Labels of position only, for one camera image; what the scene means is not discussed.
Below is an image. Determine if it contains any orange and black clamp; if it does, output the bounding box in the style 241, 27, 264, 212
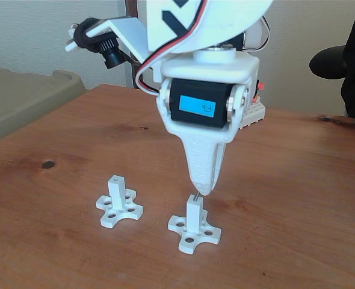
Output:
253, 80, 265, 104

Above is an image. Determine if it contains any brown wooden strip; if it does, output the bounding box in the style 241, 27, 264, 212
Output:
125, 0, 144, 90

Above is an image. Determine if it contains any black chair armrest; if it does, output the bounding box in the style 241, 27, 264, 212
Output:
308, 45, 348, 81

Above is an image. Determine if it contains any olive plastic bin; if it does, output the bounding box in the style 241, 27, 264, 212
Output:
0, 58, 87, 148

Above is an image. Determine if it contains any white cross-base post stand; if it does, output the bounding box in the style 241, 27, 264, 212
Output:
94, 175, 144, 229
167, 194, 223, 256

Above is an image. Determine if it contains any white studded base plate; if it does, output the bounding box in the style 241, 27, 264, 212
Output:
239, 101, 267, 130

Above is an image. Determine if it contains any red white arm servo wire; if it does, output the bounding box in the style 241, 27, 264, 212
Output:
243, 16, 271, 51

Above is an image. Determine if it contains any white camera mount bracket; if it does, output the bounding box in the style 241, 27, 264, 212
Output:
64, 17, 150, 63

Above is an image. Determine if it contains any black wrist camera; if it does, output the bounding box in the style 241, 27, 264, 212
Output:
97, 36, 125, 69

